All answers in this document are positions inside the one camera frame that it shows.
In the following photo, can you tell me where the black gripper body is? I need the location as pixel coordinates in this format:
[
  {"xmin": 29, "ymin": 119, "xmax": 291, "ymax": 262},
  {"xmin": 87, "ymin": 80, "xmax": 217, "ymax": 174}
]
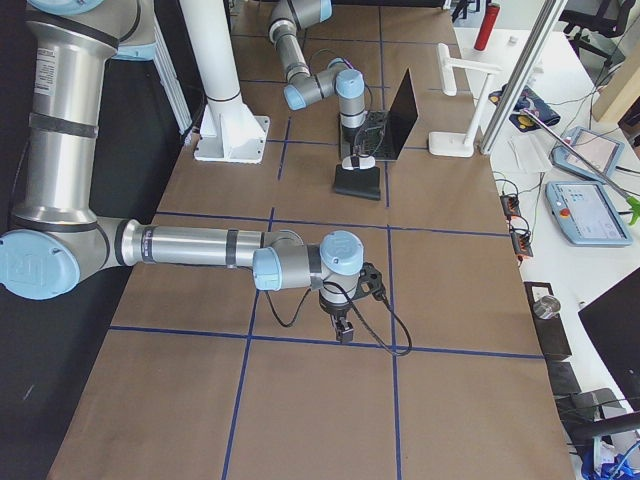
[
  {"xmin": 340, "ymin": 123, "xmax": 371, "ymax": 155},
  {"xmin": 319, "ymin": 295, "xmax": 353, "ymax": 328}
]

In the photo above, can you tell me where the white computer mouse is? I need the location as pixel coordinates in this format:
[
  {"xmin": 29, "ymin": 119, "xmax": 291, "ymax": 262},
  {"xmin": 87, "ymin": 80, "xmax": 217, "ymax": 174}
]
[{"xmin": 341, "ymin": 156, "xmax": 376, "ymax": 170}]

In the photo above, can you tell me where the black mouse pad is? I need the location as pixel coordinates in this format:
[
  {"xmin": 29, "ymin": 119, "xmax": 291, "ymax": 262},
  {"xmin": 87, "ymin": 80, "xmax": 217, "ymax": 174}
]
[{"xmin": 333, "ymin": 165, "xmax": 381, "ymax": 201}]

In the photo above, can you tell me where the grey laptop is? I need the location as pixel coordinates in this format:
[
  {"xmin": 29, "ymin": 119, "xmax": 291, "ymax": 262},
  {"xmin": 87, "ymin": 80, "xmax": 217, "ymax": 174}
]
[{"xmin": 364, "ymin": 68, "xmax": 418, "ymax": 161}]

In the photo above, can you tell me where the white desk lamp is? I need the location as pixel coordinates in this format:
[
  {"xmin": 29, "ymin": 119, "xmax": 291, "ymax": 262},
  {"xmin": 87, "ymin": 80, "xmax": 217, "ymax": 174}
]
[{"xmin": 427, "ymin": 42, "xmax": 503, "ymax": 159}]

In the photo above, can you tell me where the black usb hub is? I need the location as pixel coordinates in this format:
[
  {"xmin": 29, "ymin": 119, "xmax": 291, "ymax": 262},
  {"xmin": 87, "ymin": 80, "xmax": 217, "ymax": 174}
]
[
  {"xmin": 509, "ymin": 229, "xmax": 533, "ymax": 261},
  {"xmin": 500, "ymin": 194, "xmax": 521, "ymax": 219}
]

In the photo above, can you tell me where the red bottle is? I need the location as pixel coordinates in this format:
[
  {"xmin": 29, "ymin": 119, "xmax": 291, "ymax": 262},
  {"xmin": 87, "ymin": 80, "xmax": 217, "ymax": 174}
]
[{"xmin": 473, "ymin": 2, "xmax": 501, "ymax": 51}]

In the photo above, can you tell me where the metal cup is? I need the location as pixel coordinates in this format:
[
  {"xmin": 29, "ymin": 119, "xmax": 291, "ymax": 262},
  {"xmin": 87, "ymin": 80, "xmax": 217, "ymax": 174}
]
[{"xmin": 532, "ymin": 295, "xmax": 561, "ymax": 320}]

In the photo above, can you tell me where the lower teach pendant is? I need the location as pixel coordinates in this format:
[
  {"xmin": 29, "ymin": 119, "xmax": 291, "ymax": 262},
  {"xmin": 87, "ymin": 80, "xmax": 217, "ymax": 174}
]
[{"xmin": 545, "ymin": 181, "xmax": 633, "ymax": 247}]

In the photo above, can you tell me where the teach pendant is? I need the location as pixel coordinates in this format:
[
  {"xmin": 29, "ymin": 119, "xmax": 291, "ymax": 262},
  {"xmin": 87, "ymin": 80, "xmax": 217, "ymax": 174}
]
[
  {"xmin": 552, "ymin": 126, "xmax": 624, "ymax": 180},
  {"xmin": 545, "ymin": 181, "xmax": 633, "ymax": 247}
]

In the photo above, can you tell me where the upper teach pendant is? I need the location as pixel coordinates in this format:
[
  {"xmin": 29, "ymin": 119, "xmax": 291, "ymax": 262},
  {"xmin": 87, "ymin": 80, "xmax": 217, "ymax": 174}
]
[{"xmin": 552, "ymin": 126, "xmax": 624, "ymax": 180}]

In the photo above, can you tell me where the black monitor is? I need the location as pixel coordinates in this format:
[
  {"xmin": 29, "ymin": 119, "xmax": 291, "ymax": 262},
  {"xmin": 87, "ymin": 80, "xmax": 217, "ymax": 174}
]
[{"xmin": 579, "ymin": 269, "xmax": 640, "ymax": 409}]

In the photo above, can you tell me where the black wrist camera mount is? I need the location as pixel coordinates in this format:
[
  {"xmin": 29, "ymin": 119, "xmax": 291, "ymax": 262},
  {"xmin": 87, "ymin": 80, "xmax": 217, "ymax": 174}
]
[{"xmin": 352, "ymin": 262, "xmax": 386, "ymax": 301}]

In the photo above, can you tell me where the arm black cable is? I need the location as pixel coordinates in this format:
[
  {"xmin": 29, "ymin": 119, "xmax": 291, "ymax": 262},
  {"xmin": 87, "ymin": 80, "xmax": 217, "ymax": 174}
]
[{"xmin": 307, "ymin": 48, "xmax": 391, "ymax": 151}]

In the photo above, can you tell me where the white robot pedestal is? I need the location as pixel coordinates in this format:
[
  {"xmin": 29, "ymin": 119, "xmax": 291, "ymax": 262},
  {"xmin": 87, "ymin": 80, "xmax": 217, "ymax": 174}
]
[{"xmin": 180, "ymin": 0, "xmax": 270, "ymax": 164}]

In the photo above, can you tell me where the aluminium frame post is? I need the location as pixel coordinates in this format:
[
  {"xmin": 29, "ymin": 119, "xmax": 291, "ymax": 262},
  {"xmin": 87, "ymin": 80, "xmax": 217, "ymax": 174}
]
[{"xmin": 480, "ymin": 0, "xmax": 567, "ymax": 155}]

